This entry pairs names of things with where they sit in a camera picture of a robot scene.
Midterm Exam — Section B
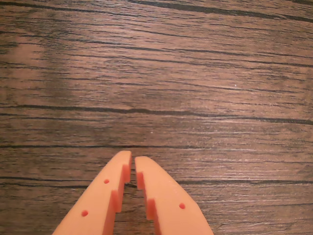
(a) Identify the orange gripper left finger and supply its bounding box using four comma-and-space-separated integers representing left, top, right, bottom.
51, 150, 133, 235

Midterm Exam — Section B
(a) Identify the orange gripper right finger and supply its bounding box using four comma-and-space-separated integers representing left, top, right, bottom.
134, 156, 214, 235

